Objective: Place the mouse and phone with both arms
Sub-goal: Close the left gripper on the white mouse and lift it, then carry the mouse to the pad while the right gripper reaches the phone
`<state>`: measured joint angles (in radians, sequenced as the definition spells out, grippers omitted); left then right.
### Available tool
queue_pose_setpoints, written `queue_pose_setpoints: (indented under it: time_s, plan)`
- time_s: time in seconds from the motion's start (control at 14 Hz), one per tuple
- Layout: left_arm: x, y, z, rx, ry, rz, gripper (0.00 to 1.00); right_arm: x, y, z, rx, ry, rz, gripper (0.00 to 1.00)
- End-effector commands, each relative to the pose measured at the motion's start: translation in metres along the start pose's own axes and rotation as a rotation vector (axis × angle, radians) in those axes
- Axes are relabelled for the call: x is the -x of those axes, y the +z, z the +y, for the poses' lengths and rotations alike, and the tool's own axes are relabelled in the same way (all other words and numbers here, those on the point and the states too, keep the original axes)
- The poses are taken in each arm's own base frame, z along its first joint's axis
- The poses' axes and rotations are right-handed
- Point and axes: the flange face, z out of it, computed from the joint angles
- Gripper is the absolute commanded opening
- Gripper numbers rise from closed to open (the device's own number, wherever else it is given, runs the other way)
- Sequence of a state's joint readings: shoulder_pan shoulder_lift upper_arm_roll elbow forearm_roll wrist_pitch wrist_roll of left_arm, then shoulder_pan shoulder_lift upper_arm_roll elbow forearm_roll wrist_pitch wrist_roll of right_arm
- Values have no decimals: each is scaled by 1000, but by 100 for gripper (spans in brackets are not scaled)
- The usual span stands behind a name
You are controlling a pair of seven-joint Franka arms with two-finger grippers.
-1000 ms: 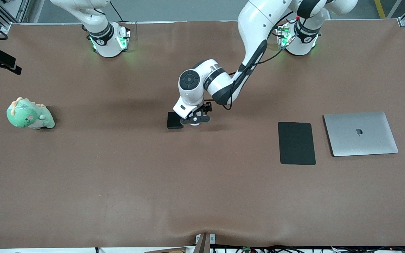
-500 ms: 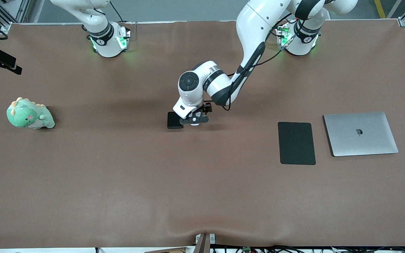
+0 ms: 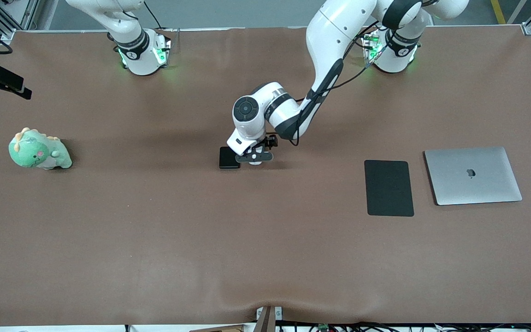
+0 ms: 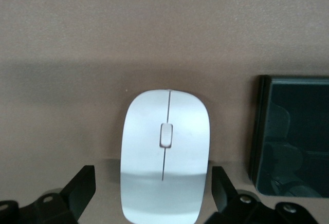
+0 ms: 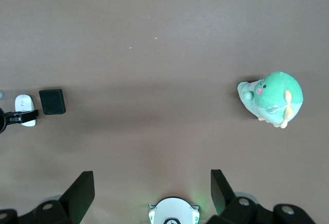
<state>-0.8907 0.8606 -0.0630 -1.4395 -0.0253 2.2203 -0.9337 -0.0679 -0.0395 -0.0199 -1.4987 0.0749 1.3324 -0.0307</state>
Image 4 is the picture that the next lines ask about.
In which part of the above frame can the black phone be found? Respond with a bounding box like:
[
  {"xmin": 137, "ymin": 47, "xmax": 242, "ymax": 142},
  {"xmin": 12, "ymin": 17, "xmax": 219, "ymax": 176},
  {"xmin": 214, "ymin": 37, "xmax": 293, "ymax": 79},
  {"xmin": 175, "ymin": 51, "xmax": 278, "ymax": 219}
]
[{"xmin": 248, "ymin": 74, "xmax": 329, "ymax": 199}]

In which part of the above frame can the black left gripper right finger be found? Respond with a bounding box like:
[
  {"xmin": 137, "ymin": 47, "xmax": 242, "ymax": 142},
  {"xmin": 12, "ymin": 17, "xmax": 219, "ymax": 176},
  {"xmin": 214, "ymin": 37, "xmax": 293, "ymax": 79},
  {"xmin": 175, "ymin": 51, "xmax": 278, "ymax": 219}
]
[{"xmin": 205, "ymin": 166, "xmax": 329, "ymax": 224}]

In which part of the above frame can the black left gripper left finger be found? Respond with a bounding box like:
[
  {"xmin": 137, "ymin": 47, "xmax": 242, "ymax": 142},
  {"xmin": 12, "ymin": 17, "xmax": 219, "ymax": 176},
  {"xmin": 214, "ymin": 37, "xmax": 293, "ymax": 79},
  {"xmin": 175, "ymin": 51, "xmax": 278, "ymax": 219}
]
[{"xmin": 0, "ymin": 165, "xmax": 96, "ymax": 224}]

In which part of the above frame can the white computer mouse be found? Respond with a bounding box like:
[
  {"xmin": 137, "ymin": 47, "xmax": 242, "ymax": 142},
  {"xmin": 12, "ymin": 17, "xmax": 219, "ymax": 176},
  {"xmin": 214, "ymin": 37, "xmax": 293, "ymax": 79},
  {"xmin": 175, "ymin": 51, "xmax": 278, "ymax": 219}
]
[{"xmin": 120, "ymin": 89, "xmax": 212, "ymax": 224}]

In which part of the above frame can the brown table cover mat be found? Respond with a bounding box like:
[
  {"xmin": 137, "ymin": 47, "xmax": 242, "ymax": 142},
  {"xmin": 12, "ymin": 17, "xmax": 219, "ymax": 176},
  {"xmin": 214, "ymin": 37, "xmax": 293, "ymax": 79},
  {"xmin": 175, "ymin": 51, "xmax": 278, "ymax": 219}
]
[{"xmin": 0, "ymin": 0, "xmax": 329, "ymax": 224}]

